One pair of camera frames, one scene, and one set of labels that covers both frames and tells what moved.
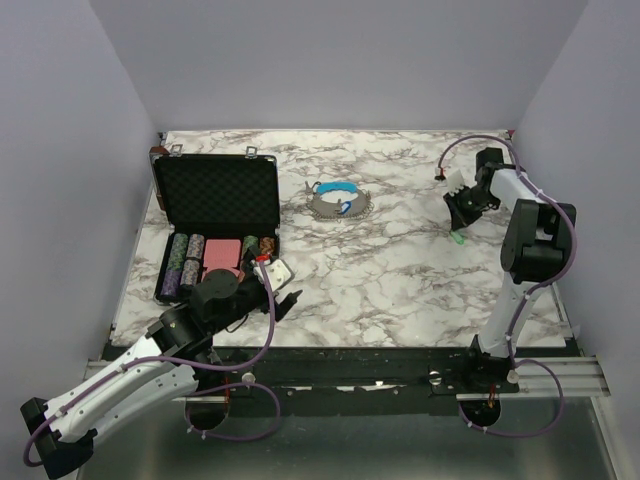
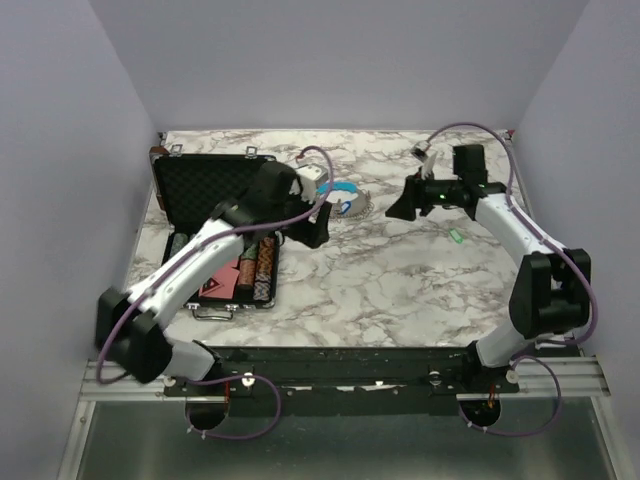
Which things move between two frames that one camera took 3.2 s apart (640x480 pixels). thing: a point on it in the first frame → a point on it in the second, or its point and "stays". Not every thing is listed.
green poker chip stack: (178, 252) stays
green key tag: (457, 236) stays
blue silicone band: (337, 185) stays
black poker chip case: (221, 208) stays
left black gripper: (289, 300) → (317, 233)
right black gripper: (459, 218) → (414, 196)
